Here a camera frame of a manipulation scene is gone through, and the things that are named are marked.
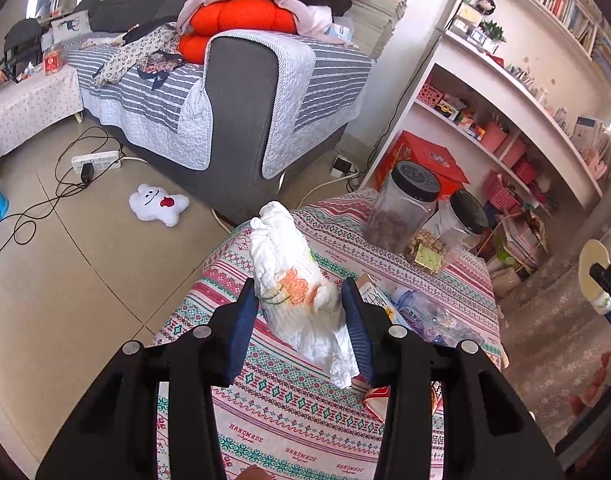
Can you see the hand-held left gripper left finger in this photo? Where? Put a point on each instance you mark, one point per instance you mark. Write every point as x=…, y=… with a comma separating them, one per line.
x=240, y=330

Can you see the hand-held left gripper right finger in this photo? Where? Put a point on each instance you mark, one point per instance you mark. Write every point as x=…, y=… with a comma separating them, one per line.
x=358, y=330

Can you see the cream paper cup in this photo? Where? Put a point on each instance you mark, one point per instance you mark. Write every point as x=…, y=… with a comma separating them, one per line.
x=593, y=260

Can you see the white printed paper packet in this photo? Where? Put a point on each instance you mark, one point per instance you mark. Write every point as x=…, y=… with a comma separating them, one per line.
x=373, y=292

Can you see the crushed clear plastic bottle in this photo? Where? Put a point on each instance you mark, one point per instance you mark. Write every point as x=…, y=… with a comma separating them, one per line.
x=425, y=317

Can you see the red snack wrapper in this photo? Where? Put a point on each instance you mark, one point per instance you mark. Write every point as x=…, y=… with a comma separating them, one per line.
x=378, y=399

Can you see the person's left hand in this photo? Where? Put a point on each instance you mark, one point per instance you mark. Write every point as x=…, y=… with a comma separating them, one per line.
x=253, y=474

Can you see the grey lace curtain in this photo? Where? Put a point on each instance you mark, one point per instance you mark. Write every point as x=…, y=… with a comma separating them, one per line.
x=545, y=335

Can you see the tied bundle of papers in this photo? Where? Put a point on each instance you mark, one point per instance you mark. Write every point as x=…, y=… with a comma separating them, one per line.
x=520, y=240

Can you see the patterned knit-print tablecloth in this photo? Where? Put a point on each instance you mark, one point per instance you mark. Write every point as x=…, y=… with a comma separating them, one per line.
x=295, y=420

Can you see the pink bunny ornament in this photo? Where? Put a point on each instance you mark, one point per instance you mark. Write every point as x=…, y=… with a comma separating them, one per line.
x=598, y=162

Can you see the plastic jar of brown nuts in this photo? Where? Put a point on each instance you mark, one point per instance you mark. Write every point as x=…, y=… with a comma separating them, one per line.
x=400, y=205

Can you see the plastic jar with yellow label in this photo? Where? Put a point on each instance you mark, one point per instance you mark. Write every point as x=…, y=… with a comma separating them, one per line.
x=450, y=230

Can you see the small pink basket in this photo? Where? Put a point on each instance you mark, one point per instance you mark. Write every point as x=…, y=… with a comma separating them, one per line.
x=524, y=170

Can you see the large pink basket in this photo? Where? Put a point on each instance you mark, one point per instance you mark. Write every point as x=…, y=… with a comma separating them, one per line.
x=500, y=192

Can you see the white plush toy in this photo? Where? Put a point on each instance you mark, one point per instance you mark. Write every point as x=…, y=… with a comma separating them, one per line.
x=158, y=205

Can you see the white and blue box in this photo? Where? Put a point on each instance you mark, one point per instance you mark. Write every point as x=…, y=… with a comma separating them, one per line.
x=588, y=130

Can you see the pink plastic bucket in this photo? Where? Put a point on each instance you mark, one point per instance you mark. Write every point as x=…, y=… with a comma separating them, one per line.
x=493, y=135
x=513, y=150

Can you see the red gift box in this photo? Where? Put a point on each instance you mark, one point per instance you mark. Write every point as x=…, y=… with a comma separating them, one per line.
x=425, y=155

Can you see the grey sofa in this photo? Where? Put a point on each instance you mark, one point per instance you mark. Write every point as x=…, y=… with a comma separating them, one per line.
x=240, y=110

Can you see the white bookshelf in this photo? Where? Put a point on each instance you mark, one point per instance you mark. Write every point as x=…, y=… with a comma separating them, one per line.
x=510, y=85

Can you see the white power strip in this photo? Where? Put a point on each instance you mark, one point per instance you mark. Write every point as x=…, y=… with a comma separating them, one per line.
x=97, y=160

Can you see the yellow toy truck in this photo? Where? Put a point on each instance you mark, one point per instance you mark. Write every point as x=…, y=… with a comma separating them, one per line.
x=448, y=108

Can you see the red lattice basket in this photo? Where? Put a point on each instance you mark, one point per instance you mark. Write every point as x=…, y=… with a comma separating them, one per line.
x=430, y=95

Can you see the grey striped quilted cover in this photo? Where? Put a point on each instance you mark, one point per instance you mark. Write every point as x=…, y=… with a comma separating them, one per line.
x=135, y=100

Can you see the small potted plant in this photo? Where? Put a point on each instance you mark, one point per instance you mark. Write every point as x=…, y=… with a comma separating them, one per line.
x=495, y=30

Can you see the small orange cushion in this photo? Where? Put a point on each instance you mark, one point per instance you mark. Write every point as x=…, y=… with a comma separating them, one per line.
x=195, y=47

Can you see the floral patterned garment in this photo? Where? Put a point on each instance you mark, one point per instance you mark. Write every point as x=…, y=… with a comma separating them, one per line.
x=135, y=55

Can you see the blue tissue pack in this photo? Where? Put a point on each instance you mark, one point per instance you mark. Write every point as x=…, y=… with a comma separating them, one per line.
x=343, y=30

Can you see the small table with dotted cloth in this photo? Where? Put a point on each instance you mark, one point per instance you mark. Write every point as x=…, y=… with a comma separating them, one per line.
x=25, y=105

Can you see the large orange cushion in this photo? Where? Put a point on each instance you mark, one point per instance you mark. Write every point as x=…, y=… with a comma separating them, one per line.
x=235, y=17

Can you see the stack of books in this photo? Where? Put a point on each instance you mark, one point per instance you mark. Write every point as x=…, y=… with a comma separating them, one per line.
x=380, y=15

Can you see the red labelled snack jar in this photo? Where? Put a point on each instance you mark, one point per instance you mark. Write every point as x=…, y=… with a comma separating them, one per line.
x=51, y=60

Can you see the white deer print cushion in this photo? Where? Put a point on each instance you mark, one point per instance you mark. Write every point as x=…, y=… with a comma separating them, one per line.
x=70, y=25

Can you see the black chair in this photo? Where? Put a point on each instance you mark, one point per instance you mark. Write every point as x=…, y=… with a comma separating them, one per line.
x=20, y=40

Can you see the wall socket with black adapter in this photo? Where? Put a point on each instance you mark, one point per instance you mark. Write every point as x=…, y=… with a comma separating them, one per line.
x=343, y=165

